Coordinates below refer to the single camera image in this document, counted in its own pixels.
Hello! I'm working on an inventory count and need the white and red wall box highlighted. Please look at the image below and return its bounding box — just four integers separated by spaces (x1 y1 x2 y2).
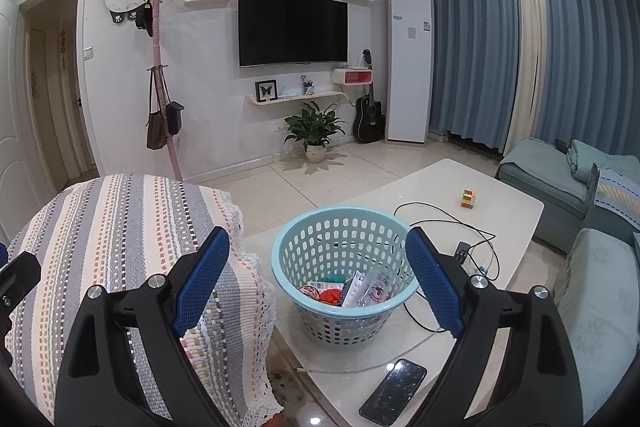
330 67 375 88

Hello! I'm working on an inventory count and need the folded teal blanket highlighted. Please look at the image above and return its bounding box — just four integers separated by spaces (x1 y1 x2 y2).
567 139 608 182

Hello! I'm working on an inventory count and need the black acoustic guitar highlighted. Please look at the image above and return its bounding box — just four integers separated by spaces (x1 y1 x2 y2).
353 49 387 144

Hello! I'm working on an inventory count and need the black cap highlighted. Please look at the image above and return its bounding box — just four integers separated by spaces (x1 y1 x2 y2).
134 2 155 38

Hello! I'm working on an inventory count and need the black wall television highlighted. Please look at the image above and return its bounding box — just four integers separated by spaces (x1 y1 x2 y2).
237 0 349 68

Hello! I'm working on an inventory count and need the white panel door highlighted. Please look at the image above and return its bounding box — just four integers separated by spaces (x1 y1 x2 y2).
0 0 38 243

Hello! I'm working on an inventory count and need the black smartphone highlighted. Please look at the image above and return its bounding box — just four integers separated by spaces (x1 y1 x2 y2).
359 358 428 427

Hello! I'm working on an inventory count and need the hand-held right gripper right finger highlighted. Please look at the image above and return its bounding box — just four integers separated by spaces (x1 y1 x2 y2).
405 227 583 427

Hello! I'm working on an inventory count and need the black small bag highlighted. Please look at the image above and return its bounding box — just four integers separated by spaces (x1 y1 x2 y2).
166 101 186 135

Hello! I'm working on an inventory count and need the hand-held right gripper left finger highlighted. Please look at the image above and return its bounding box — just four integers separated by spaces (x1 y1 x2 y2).
54 226 232 427

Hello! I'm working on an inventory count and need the white standing air conditioner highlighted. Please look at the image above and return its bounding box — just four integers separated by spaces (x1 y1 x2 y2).
385 0 434 144

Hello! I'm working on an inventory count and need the brown shoulder bag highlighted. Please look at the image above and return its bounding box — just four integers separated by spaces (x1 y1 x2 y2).
146 67 168 151

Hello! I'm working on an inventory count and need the light blue plastic basket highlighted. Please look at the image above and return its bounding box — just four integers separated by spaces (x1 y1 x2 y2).
271 206 422 350

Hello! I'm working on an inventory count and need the blue curtain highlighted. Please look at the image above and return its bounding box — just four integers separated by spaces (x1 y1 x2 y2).
407 0 640 158

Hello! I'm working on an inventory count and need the green potted plant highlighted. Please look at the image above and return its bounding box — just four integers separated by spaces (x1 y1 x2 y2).
283 101 348 164

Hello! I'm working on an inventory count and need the white cable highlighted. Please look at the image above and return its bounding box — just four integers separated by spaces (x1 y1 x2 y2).
295 342 453 375

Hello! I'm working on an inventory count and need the black cable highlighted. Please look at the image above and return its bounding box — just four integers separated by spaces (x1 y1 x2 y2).
394 202 501 333

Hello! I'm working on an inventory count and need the pink coat rack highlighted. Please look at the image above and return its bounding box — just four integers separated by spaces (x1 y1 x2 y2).
145 0 188 182

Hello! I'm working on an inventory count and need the white curved wall shelf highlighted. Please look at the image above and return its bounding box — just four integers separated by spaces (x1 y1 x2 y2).
244 91 347 106

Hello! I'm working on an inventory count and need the white coffee table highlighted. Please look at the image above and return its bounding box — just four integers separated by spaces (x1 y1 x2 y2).
245 158 545 425

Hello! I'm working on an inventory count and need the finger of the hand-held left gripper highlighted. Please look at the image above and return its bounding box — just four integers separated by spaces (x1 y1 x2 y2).
0 251 42 308

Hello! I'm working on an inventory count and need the cream curtain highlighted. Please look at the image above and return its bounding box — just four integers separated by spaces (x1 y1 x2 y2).
505 0 548 158

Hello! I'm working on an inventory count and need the teal sofa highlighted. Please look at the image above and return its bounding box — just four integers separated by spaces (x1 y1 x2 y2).
496 137 640 427

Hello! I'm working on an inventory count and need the striped sofa cover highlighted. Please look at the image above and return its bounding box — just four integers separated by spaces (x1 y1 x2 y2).
587 163 640 233

